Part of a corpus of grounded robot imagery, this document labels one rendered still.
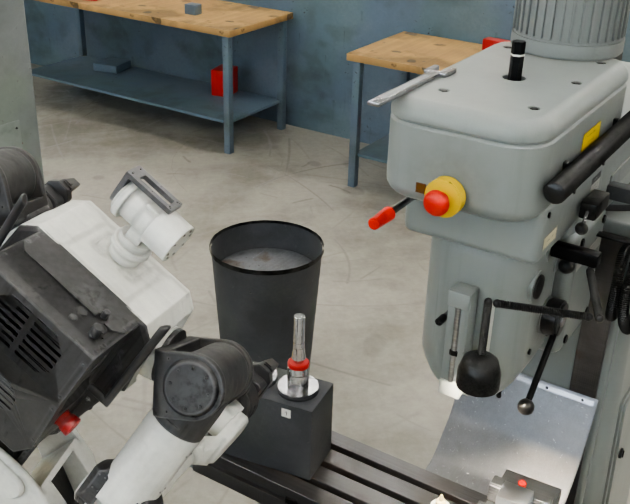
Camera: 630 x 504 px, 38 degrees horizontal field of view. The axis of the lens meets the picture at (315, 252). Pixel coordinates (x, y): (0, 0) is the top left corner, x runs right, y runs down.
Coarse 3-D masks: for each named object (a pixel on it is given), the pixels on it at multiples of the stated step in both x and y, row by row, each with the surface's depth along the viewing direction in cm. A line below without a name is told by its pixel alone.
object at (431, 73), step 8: (424, 72) 147; (432, 72) 146; (440, 72) 146; (448, 72) 146; (416, 80) 141; (424, 80) 141; (400, 88) 137; (408, 88) 137; (384, 96) 133; (392, 96) 133; (368, 104) 131; (376, 104) 130
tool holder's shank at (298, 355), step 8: (296, 320) 189; (304, 320) 190; (296, 328) 190; (304, 328) 191; (296, 336) 191; (304, 336) 192; (296, 344) 192; (304, 344) 193; (296, 352) 192; (304, 352) 193; (296, 360) 193
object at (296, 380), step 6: (288, 372) 195; (294, 372) 194; (300, 372) 193; (306, 372) 194; (288, 378) 196; (294, 378) 194; (300, 378) 194; (306, 378) 195; (288, 384) 196; (294, 384) 195; (300, 384) 195; (306, 384) 196; (294, 390) 196; (300, 390) 196
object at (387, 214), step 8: (408, 200) 148; (384, 208) 143; (392, 208) 143; (400, 208) 146; (376, 216) 140; (384, 216) 141; (392, 216) 143; (368, 224) 141; (376, 224) 140; (384, 224) 142
